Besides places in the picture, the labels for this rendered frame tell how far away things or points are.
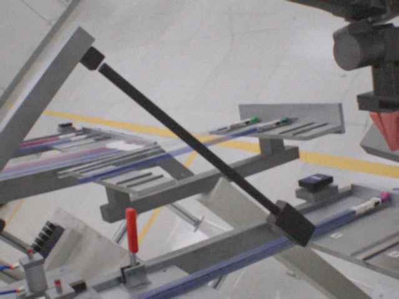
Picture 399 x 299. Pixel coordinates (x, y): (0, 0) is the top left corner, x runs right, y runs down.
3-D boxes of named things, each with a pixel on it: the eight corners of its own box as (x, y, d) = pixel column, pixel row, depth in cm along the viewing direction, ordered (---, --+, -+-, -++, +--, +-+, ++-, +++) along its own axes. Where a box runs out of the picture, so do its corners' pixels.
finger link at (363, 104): (393, 157, 87) (388, 101, 85) (360, 152, 93) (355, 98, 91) (418, 147, 90) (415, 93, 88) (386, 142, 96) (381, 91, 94)
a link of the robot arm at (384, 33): (410, 20, 85) (381, 23, 90) (383, 25, 81) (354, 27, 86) (413, 63, 86) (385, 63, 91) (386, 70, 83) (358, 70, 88)
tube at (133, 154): (253, 121, 134) (252, 117, 134) (257, 122, 133) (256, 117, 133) (58, 177, 108) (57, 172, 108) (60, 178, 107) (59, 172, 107)
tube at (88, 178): (283, 123, 125) (282, 116, 125) (287, 123, 124) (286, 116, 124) (77, 184, 99) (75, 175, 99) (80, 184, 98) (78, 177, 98)
